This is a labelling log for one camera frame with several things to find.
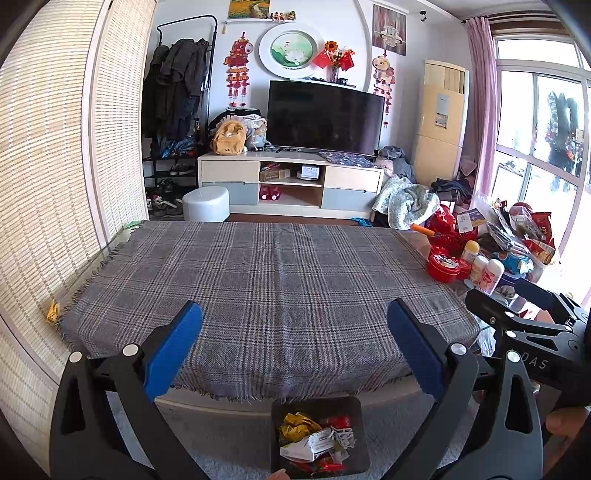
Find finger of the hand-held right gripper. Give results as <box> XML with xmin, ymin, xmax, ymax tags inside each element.
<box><xmin>465</xmin><ymin>288</ymin><xmax>575</xmax><ymax>346</ymax></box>
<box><xmin>514</xmin><ymin>278</ymin><xmax>583</xmax><ymax>319</ymax></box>

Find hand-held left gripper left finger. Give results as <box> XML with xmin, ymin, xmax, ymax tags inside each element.
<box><xmin>50</xmin><ymin>300</ymin><xmax>208</xmax><ymax>480</ymax></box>

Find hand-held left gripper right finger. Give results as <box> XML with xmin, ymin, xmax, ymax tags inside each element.
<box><xmin>385</xmin><ymin>298</ymin><xmax>544</xmax><ymax>480</ymax></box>

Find grey trash bin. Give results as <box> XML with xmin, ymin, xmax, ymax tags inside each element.
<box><xmin>270</xmin><ymin>395</ymin><xmax>372</xmax><ymax>480</ymax></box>

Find person's right hand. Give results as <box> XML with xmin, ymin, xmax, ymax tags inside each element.
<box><xmin>543</xmin><ymin>406</ymin><xmax>591</xmax><ymax>445</ymax></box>

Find blue snack packet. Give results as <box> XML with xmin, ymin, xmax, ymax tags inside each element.
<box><xmin>500</xmin><ymin>250</ymin><xmax>535</xmax><ymax>274</ymax></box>

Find white bottle red label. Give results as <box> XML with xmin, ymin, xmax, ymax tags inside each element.
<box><xmin>470</xmin><ymin>255</ymin><xmax>490</xmax><ymax>285</ymax></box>
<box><xmin>482</xmin><ymin>259</ymin><xmax>505</xmax><ymax>295</ymax></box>

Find pile of snack bags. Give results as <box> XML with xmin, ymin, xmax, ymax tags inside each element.
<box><xmin>479</xmin><ymin>198</ymin><xmax>560</xmax><ymax>283</ymax></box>

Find red round tin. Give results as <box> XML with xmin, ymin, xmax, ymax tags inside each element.
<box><xmin>427</xmin><ymin>246</ymin><xmax>472</xmax><ymax>283</ymax></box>

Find pile of crumpled wrappers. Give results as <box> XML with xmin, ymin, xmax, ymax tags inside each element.
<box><xmin>277</xmin><ymin>412</ymin><xmax>357</xmax><ymax>477</ymax></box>

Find grey plaid tablecloth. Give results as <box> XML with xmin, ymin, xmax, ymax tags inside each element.
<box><xmin>58</xmin><ymin>220</ymin><xmax>481</xmax><ymax>402</ymax></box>

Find dark folded clothes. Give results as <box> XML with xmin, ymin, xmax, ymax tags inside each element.
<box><xmin>431</xmin><ymin>178</ymin><xmax>472</xmax><ymax>205</ymax></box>

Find pair of grey sneakers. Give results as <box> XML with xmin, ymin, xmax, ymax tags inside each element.
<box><xmin>147</xmin><ymin>193</ymin><xmax>186</xmax><ymax>219</ymax></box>

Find yellow snack wrapper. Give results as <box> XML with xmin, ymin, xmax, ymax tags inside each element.
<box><xmin>276</xmin><ymin>412</ymin><xmax>320</xmax><ymax>442</ymax></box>

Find white round stool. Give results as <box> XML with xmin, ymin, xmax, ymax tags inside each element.
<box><xmin>182</xmin><ymin>186</ymin><xmax>230</xmax><ymax>223</ymax></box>

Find light floral blanket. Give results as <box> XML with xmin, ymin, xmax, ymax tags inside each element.
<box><xmin>372</xmin><ymin>176</ymin><xmax>440</xmax><ymax>230</ymax></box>

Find clothes hanging outside window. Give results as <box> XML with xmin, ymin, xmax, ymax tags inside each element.
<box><xmin>544</xmin><ymin>89</ymin><xmax>583</xmax><ymax>193</ymax></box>

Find large window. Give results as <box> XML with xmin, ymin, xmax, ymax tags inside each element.
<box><xmin>488</xmin><ymin>31</ymin><xmax>591</xmax><ymax>303</ymax></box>

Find white grey television stand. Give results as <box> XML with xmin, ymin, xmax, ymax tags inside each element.
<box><xmin>197</xmin><ymin>151</ymin><xmax>385</xmax><ymax>221</ymax></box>

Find pile of grey clothes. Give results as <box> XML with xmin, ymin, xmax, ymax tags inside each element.
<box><xmin>373</xmin><ymin>145</ymin><xmax>417</xmax><ymax>186</ymax></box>

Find cream standing air conditioner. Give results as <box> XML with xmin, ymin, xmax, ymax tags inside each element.
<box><xmin>412</xmin><ymin>59</ymin><xmax>470</xmax><ymax>182</ymax></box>

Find blue patterned cloth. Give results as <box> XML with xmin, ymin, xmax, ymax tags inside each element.
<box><xmin>318</xmin><ymin>150</ymin><xmax>378</xmax><ymax>169</ymax></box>

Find pink curtain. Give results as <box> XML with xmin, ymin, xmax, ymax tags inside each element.
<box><xmin>464</xmin><ymin>16</ymin><xmax>500</xmax><ymax>200</ymax></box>

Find yellow backpack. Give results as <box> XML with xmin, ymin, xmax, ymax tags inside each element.
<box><xmin>209</xmin><ymin>120</ymin><xmax>249</xmax><ymax>156</ymax></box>

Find bamboo folding screen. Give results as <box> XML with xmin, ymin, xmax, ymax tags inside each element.
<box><xmin>0</xmin><ymin>0</ymin><xmax>158</xmax><ymax>464</ymax></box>

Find black flat television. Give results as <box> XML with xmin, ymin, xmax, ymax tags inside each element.
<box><xmin>266</xmin><ymin>79</ymin><xmax>387</xmax><ymax>156</ymax></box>

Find dark hanging coats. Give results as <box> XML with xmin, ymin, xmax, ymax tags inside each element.
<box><xmin>141</xmin><ymin>38</ymin><xmax>210</xmax><ymax>142</ymax></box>

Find dog hanging ornament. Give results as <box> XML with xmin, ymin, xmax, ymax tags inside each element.
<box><xmin>371</xmin><ymin>55</ymin><xmax>396</xmax><ymax>128</ymax></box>

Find black coat rack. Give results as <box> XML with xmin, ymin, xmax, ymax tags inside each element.
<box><xmin>140</xmin><ymin>15</ymin><xmax>219</xmax><ymax>219</ymax></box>

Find red fish hanging ornament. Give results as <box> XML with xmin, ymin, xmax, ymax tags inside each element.
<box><xmin>223</xmin><ymin>31</ymin><xmax>255</xmax><ymax>108</ymax></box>

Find vase with flowers and flags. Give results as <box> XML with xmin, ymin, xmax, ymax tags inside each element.
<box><xmin>312</xmin><ymin>40</ymin><xmax>356</xmax><ymax>85</ymax></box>

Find landscape painting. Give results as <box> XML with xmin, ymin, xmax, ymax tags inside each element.
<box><xmin>227</xmin><ymin>0</ymin><xmax>271</xmax><ymax>20</ymax></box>

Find wall poster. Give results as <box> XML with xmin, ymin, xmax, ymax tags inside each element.
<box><xmin>371</xmin><ymin>4</ymin><xmax>407</xmax><ymax>57</ymax></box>

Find round lotus wall picture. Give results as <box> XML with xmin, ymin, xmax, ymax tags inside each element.
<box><xmin>257</xmin><ymin>23</ymin><xmax>327</xmax><ymax>79</ymax></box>

